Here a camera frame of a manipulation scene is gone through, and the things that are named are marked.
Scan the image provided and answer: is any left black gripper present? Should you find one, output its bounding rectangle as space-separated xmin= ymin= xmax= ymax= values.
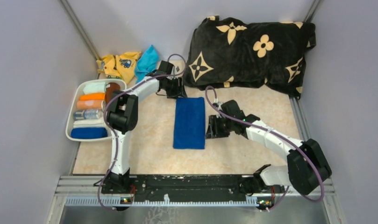
xmin=162 ymin=76 xmax=186 ymax=99

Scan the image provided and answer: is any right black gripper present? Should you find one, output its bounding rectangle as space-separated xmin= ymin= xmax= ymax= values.
xmin=205 ymin=114 xmax=234 ymax=139

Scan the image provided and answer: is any dark blue towel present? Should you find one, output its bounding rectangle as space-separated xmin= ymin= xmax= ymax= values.
xmin=172 ymin=97 xmax=206 ymax=150

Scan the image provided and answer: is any light blue towel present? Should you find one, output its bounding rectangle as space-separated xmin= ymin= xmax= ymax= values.
xmin=135 ymin=45 xmax=159 ymax=83

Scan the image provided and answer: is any brown towel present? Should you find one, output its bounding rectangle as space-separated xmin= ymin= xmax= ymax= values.
xmin=105 ymin=82 xmax=121 ymax=104

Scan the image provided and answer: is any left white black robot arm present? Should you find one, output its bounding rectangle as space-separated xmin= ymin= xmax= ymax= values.
xmin=99 ymin=61 xmax=187 ymax=194

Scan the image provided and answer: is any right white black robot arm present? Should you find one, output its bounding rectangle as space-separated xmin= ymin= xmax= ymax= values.
xmin=206 ymin=100 xmax=332 ymax=196

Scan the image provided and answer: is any yellow printed cloth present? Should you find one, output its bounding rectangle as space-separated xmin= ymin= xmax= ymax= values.
xmin=96 ymin=51 xmax=142 ymax=84

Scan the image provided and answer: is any black blanket with beige flowers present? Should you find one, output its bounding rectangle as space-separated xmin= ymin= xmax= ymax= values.
xmin=183 ymin=16 xmax=316 ymax=98

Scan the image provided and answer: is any mint green rolled towel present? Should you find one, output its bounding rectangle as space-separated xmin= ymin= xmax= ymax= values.
xmin=83 ymin=82 xmax=107 ymax=95

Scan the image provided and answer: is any orange rolled towel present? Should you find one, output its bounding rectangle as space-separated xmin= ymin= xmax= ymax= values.
xmin=79 ymin=93 xmax=106 ymax=101

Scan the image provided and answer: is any salmon rolled towel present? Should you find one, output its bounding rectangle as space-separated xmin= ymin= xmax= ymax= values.
xmin=76 ymin=100 xmax=106 ymax=111

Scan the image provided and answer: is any white plastic basket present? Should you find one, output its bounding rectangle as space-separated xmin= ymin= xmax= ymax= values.
xmin=65 ymin=79 xmax=127 ymax=142

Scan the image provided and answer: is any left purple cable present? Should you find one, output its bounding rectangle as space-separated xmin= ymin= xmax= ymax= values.
xmin=97 ymin=54 xmax=187 ymax=212

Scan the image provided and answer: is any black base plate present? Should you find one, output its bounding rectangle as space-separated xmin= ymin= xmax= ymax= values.
xmin=100 ymin=174 xmax=285 ymax=205

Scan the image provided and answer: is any aluminium frame rail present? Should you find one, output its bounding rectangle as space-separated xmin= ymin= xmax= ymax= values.
xmin=46 ymin=174 xmax=347 ymax=224

